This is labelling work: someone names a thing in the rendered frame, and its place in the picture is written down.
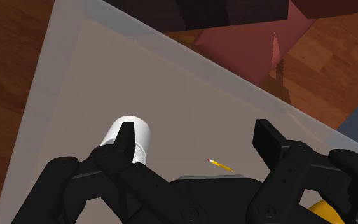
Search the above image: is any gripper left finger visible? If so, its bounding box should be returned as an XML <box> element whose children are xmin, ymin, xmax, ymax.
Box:
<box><xmin>11</xmin><ymin>121</ymin><xmax>205</xmax><ymax>224</ymax></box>

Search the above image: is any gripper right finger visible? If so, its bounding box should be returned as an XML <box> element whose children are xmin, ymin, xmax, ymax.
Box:
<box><xmin>246</xmin><ymin>118</ymin><xmax>358</xmax><ymax>224</ymax></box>

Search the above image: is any yellow round object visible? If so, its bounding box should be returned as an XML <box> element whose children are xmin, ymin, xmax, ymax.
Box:
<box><xmin>308</xmin><ymin>200</ymin><xmax>346</xmax><ymax>224</ymax></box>

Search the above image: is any white cylindrical cup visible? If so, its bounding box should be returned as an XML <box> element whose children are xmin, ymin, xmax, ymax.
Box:
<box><xmin>99</xmin><ymin>115</ymin><xmax>151</xmax><ymax>165</ymax></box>

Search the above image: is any yellow pencil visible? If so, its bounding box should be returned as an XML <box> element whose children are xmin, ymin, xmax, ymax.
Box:
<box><xmin>207</xmin><ymin>158</ymin><xmax>235</xmax><ymax>172</ymax></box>

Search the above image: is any grey table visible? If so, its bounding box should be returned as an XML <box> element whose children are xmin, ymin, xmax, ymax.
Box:
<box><xmin>0</xmin><ymin>0</ymin><xmax>358</xmax><ymax>224</ymax></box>

